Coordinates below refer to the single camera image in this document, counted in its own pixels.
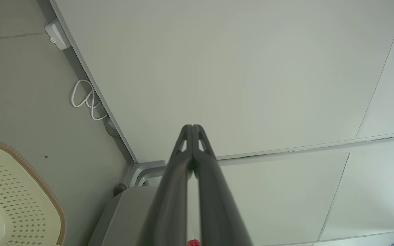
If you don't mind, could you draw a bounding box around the grey fabric sofa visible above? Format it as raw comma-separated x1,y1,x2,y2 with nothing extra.
87,185,160,246

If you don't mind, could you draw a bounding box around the white power adapter box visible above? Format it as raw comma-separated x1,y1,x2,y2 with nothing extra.
44,18,72,51

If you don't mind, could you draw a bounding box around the grey partition bottom rail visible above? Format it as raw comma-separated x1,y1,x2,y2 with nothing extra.
48,0,139,164

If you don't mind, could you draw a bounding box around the grey partition post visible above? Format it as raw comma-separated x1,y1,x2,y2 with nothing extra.
128,131,394,187

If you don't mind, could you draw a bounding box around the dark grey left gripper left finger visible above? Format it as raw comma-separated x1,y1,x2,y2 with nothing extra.
137,124,194,246

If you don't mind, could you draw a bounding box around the white looped cable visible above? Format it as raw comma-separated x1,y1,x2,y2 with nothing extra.
70,79,109,121

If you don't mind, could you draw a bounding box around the beige perforated laundry basket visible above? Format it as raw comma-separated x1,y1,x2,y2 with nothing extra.
0,140,68,246

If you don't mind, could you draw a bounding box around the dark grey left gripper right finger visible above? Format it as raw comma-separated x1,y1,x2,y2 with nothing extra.
192,124,254,246

